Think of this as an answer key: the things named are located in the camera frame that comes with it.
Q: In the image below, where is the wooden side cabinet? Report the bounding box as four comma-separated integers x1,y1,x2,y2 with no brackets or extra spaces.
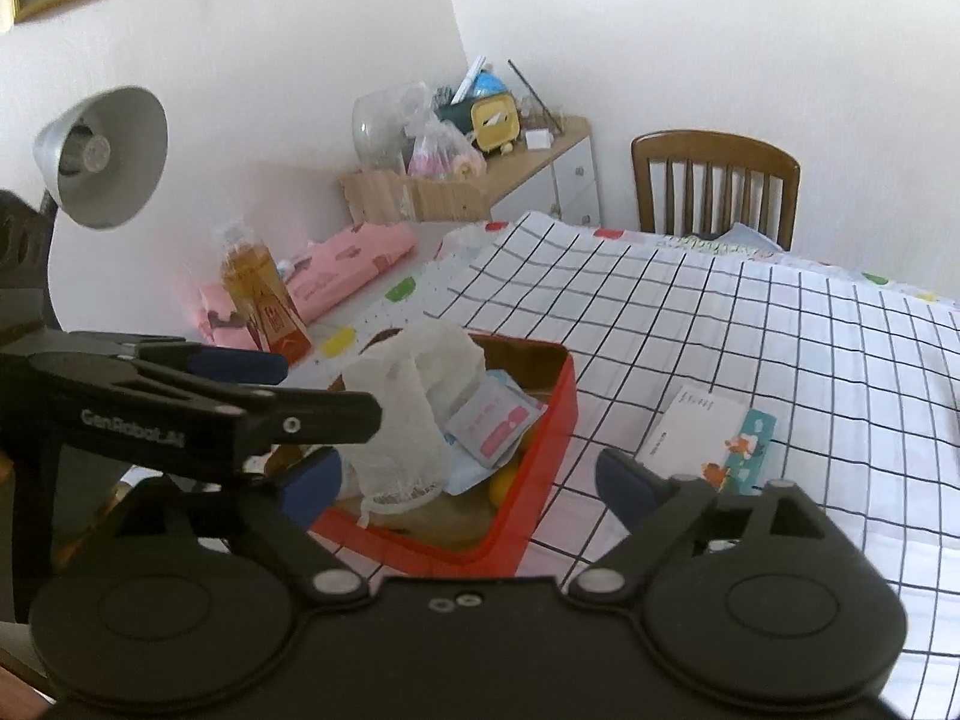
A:
480,116,601,230

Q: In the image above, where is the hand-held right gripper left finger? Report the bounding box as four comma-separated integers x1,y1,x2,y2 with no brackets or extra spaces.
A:
112,446,372,605

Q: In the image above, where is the white mesh cloth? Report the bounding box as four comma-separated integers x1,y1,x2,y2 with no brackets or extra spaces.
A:
341,322,488,526

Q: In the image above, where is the cardboard box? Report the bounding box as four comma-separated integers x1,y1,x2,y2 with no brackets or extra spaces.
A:
337,169,496,224

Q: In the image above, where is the clear plastic bag of sweets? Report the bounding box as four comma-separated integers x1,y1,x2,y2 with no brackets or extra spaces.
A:
405,116,488,181

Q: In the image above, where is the pink packet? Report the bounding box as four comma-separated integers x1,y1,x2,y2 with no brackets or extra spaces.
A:
199,221,419,350

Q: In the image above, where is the white pen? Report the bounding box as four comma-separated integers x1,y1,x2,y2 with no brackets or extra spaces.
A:
450,55,488,102

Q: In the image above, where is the black checked white tablecloth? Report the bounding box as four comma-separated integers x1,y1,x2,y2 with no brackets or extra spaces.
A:
300,210,960,720

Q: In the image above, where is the thin black stick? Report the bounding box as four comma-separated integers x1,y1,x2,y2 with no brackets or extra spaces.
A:
508,60,565,137

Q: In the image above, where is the brown wooden chair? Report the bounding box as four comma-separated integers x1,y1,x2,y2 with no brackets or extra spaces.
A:
631,130,802,250

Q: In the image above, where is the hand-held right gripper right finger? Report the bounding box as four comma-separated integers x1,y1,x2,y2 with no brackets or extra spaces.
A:
568,448,833,605

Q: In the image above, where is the red tin box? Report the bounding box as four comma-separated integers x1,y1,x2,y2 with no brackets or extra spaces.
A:
311,334,577,578

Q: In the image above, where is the amber tea bottle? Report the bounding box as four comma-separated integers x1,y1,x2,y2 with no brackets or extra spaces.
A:
217,217,312,361

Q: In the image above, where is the yellow tissue box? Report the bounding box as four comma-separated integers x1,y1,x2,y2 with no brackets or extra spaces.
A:
469,92,521,156

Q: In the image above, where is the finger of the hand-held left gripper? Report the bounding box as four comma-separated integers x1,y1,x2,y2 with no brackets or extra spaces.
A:
112,337,290,391
223,388,385,460

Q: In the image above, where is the grey desk lamp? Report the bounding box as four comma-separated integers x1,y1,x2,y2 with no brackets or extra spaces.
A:
34,86,170,230

